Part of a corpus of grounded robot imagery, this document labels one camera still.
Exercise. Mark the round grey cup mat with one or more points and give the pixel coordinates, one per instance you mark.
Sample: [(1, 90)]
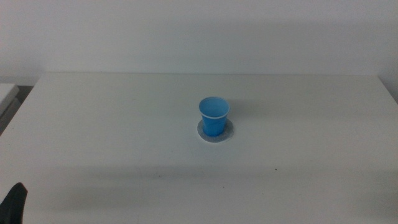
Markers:
[(228, 132)]

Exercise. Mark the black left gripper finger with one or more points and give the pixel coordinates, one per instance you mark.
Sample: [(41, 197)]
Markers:
[(13, 205)]

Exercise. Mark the blue plastic cup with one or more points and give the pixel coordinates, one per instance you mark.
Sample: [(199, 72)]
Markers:
[(214, 119)]

